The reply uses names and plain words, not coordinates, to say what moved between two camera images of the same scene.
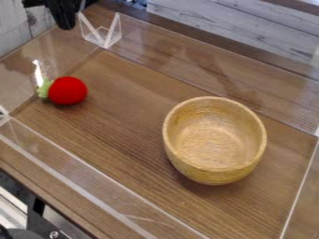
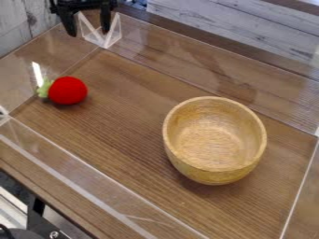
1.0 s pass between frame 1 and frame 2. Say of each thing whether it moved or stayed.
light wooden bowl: stayed
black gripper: moved
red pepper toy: stayed
